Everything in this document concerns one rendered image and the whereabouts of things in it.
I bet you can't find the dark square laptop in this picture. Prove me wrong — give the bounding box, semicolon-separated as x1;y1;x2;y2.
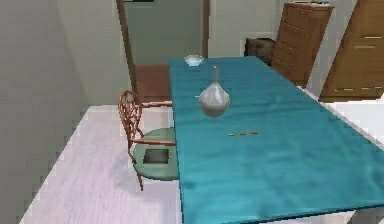
142;148;170;165

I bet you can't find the grey round vase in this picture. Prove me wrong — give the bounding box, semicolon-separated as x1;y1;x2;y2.
198;65;231;118

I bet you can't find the pale glass bowl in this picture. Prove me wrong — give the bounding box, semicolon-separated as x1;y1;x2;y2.
183;54;205;67

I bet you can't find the brown thin pencil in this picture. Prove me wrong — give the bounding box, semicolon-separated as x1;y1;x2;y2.
227;131;263;137

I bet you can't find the red chair green seat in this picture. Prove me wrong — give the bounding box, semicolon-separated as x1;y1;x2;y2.
117;89;180;192

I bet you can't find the teal cloth covered table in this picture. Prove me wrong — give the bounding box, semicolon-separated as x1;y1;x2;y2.
167;55;384;224

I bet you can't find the brown wooden chest of drawers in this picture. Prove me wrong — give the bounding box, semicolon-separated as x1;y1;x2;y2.
270;1;335;88

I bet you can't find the light brown wooden cupboard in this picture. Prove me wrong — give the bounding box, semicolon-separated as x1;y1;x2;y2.
319;0;384;103

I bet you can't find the brown wooden door frame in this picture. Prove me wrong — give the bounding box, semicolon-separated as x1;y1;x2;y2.
115;0;211;103

